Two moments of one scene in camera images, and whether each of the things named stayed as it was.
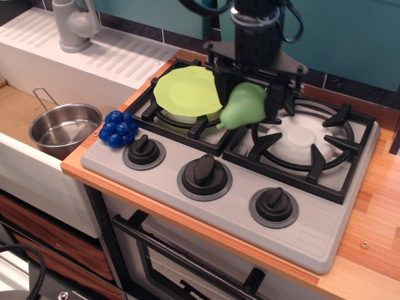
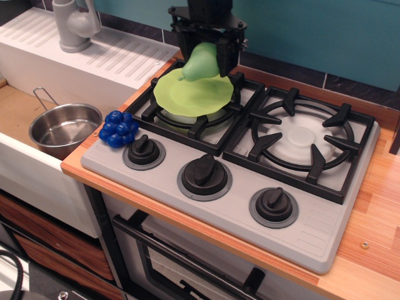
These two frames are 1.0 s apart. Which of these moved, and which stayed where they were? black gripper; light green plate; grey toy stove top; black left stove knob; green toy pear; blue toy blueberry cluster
Moved: green toy pear; black gripper
Stayed: blue toy blueberry cluster; light green plate; grey toy stove top; black left stove knob
